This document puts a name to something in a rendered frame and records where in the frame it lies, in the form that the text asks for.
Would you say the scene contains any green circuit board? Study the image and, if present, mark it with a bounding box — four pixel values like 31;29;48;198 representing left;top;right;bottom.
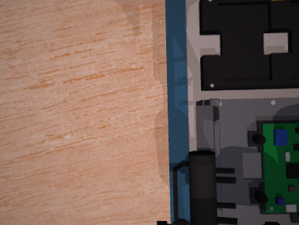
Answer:
262;123;299;212

